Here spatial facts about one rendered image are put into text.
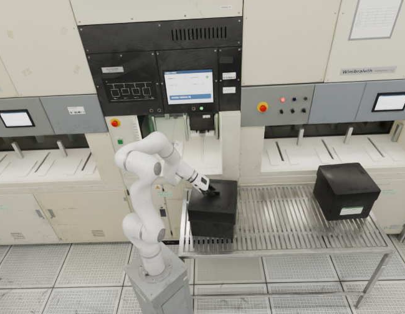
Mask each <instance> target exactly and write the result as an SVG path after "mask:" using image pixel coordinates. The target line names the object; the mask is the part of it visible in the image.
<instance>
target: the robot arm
mask: <svg viewBox="0 0 405 314"><path fill-rule="evenodd" d="M156 153H157V154H158V155H159V156H160V157H161V158H162V159H163V160H164V165H163V176H164V178H165V180H166V181H167V182H168V183H169V184H170V185H172V186H177V185H178V184H179V183H180V182H181V181H182V179H185V180H186V181H187V182H189V183H191V184H192V185H193V186H194V187H195V188H196V189H197V190H198V191H200V192H201V193H202V194H203V195H205V194H208V195H210V196H211V197H213V196H215V194H214V193H213V192H212V191H215V190H216V188H215V187H213V186H211V184H210V182H209V179H208V178H207V177H205V176H204V175H202V174H201V173H199V172H197V171H196V170H195V169H193V168H192V167H190V165H188V164H187V163H185V162H184V161H183V160H182V159H181V157H180V154H179V153H178V151H177V150H176V148H175V147H174V146H173V145H172V143H171V142H170V141H169V139H168V138H167V137H166V136H165V135H164V134H163V133H162V132H159V131H155V132H152V133H151V134H149V135H148V136H147V137H146V138H144V139H142V140H140V141H136V142H133V143H130V144H127V145H125V146H123V147H121V148H120V149H119V150H118V151H117V152H116V154H115V157H114V161H115V164H116V165H117V166H118V167H119V168H120V169H122V170H125V171H128V172H131V173H134V174H137V175H138V177H139V179H138V180H137V181H135V182H134V183H133V184H132V185H131V188H130V196H131V203H132V206H133V208H134V210H135V212H132V213H129V214H128V215H127V216H125V218H124V220H123V222H122V229H123V232H124V234H125V235H126V237H127V238H128V239H129V240H130V241H131V243H132V244H134V245H135V246H136V247H137V248H138V250H139V252H140V255H141V259H142V261H141V264H140V267H139V273H140V276H141V277H142V279H143V280H145V281H146V282H149V283H156V282H160V281H162V280H163V279H165V278H166V277H167V276H168V274H169V273H170V271H171V261H170V259H169V257H168V256H167V255H165V254H163V252H162V249H161V244H160V242H161V241H162V240H163V239H164V236H165V231H166V230H165V226H164V223H163V221H162V219H161V217H160V215H159V214H158V212H157V210H156V208H155V206H154V204H153V200H152V192H151V187H152V184H153V182H154V181H155V180H156V179H157V178H158V177H159V176H160V174H161V170H162V167H161V163H160V161H159V159H158V158H156V157H154V156H152V155H153V154H156ZM208 189H210V190H212V191H210V190H208ZM206 190H207V191H206Z"/></svg>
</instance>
